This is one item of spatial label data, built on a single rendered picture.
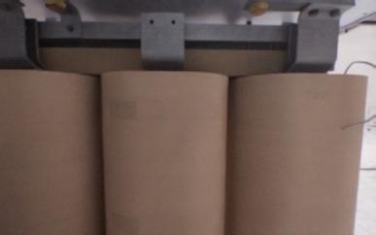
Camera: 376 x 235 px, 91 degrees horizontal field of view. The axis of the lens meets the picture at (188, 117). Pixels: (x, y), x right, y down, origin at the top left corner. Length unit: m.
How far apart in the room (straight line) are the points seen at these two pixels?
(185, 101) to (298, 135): 0.33
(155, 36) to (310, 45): 0.44
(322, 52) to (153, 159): 0.57
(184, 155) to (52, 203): 0.40
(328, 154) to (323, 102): 0.15
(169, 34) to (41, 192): 0.57
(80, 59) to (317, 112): 0.74
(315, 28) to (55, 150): 0.81
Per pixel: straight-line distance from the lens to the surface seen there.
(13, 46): 0.73
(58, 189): 0.69
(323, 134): 0.64
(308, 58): 0.66
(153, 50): 0.57
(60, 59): 0.77
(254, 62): 0.69
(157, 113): 0.51
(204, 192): 0.58
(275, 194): 0.64
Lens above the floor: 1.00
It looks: 5 degrees down
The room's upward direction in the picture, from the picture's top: 1 degrees clockwise
